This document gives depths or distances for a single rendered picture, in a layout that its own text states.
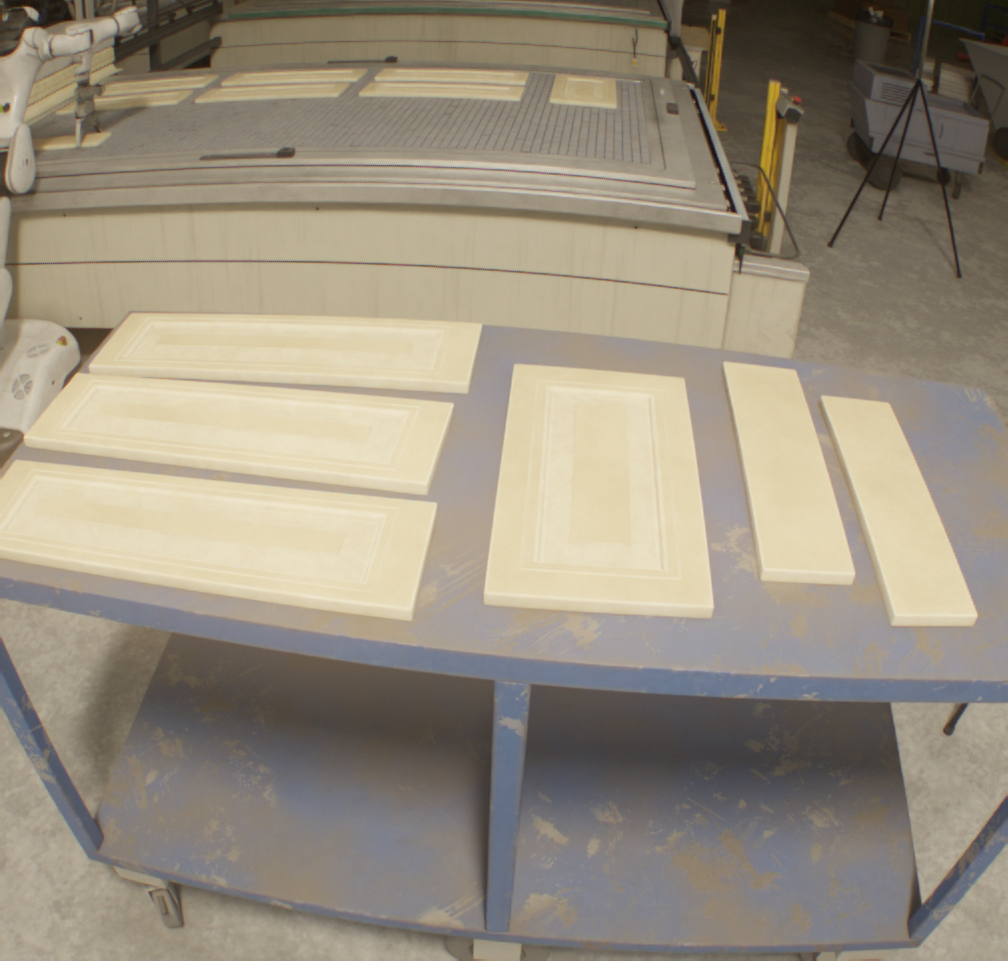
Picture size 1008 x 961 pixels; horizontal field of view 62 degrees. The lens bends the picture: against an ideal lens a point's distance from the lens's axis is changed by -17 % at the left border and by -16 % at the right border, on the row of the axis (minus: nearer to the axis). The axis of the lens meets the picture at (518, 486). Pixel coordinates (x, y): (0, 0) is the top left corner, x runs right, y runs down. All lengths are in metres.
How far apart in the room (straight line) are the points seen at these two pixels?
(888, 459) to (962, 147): 5.36
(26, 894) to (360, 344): 1.44
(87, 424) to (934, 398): 1.40
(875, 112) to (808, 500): 5.28
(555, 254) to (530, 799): 1.74
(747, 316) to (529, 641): 2.17
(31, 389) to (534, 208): 1.74
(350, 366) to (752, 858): 1.13
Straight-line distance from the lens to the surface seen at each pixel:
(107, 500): 1.31
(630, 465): 1.31
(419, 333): 1.59
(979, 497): 1.48
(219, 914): 2.08
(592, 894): 1.73
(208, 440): 1.38
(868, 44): 11.77
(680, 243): 2.97
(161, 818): 1.87
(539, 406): 1.40
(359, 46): 7.18
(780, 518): 1.26
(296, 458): 1.31
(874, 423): 1.52
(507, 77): 4.21
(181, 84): 4.55
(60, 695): 2.55
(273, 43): 7.38
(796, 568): 1.19
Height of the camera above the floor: 1.82
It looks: 38 degrees down
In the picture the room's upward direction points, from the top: 3 degrees clockwise
